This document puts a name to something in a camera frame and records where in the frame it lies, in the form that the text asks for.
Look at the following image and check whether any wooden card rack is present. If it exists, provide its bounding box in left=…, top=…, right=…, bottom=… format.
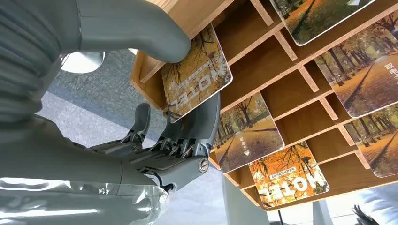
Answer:
left=130, top=0, right=398, bottom=212

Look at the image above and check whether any tree avenue key card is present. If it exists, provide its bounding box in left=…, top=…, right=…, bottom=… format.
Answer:
left=212, top=91, right=285, bottom=174
left=268, top=0, right=375, bottom=46
left=314, top=12, right=398, bottom=119
left=343, top=104, right=398, bottom=178

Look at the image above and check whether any white round object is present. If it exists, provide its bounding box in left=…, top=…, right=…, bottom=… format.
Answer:
left=61, top=51, right=106, bottom=74

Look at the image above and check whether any ribbed grey right arm sleeve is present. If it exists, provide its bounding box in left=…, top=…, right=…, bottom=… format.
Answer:
left=0, top=0, right=82, bottom=125

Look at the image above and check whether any clear plastic wrist cover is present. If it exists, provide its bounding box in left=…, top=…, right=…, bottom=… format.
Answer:
left=0, top=177, right=170, bottom=225

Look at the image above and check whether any grey rack support post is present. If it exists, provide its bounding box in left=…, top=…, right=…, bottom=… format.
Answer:
left=221, top=175, right=271, bottom=225
left=312, top=200, right=335, bottom=225

